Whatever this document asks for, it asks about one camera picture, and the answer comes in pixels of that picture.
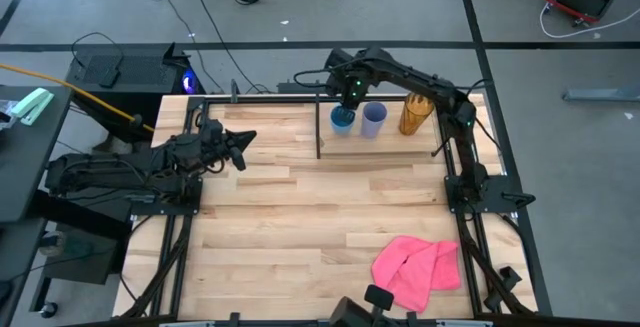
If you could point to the black computer tower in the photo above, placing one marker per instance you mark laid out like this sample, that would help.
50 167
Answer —
135 69

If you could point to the light blue plastic cup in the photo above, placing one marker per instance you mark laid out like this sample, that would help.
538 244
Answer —
336 128

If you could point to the small black box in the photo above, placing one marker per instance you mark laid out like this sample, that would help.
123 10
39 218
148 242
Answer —
109 78

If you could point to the pink cloth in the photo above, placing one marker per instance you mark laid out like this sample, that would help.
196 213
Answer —
415 272

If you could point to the black table-level camera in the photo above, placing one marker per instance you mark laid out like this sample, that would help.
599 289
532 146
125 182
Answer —
379 297

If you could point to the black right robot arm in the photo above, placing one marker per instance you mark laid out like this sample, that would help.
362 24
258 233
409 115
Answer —
425 82

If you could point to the black aluminium table frame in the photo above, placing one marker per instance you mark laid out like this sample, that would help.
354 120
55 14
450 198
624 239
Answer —
452 142

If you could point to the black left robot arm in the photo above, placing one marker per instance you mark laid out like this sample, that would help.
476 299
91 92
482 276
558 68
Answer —
125 167

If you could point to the black low cart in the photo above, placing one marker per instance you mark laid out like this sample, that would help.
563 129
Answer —
85 267

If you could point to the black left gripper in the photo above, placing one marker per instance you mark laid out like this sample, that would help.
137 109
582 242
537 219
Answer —
212 142

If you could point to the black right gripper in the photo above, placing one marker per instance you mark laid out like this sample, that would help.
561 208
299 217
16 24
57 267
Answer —
356 84

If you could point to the amber ribbed plastic tumbler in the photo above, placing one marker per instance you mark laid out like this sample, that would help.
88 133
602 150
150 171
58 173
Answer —
412 117

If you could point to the mint green stapler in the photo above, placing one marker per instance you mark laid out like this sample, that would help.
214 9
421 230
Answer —
32 106

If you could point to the black desk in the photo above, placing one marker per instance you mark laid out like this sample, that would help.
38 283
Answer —
25 177

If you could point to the lavender plastic cup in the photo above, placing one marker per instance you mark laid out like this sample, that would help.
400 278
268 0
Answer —
372 122

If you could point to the black power strip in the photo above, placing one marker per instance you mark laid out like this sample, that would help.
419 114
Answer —
300 88

